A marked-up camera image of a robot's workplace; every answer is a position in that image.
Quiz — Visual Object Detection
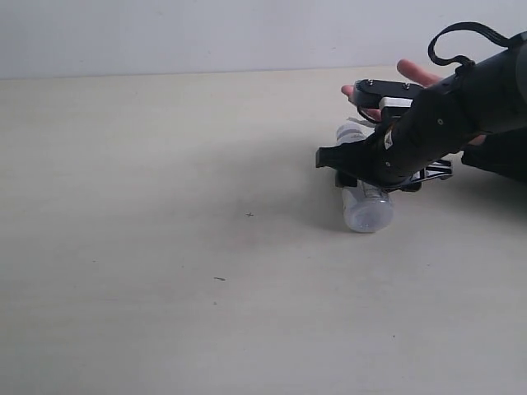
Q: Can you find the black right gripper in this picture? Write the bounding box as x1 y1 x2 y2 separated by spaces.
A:
315 88 484 190

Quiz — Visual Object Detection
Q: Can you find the frosted bottle green round label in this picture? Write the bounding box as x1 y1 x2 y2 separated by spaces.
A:
336 122 395 234

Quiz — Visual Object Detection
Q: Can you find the black sleeved forearm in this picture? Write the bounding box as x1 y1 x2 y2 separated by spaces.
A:
461 128 526 184

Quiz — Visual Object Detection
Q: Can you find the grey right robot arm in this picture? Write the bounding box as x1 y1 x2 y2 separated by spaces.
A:
315 34 526 192

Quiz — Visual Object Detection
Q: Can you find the person's open bare hand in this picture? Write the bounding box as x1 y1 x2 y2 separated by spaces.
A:
341 58 489 146

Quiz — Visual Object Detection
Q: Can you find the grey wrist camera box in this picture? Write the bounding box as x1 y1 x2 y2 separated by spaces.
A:
351 79 423 109

